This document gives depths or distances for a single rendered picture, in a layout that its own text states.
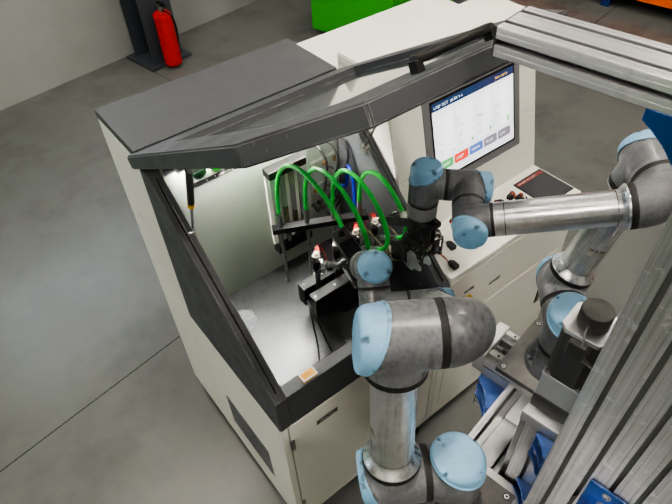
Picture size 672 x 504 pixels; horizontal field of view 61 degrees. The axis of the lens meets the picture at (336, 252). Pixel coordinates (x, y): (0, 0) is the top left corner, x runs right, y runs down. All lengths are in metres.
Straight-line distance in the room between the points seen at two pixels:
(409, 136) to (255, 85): 0.51
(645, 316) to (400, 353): 0.36
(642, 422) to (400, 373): 0.40
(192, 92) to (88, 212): 2.27
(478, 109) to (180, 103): 0.99
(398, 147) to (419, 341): 1.05
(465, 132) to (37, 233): 2.82
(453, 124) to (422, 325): 1.19
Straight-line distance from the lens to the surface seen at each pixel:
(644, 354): 0.97
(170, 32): 5.30
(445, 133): 1.98
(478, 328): 0.93
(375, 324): 0.89
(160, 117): 1.78
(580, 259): 1.54
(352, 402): 1.98
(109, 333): 3.25
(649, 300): 0.90
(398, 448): 1.13
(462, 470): 1.24
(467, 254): 2.00
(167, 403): 2.90
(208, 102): 1.80
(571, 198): 1.28
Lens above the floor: 2.39
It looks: 45 degrees down
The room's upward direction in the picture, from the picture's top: 3 degrees counter-clockwise
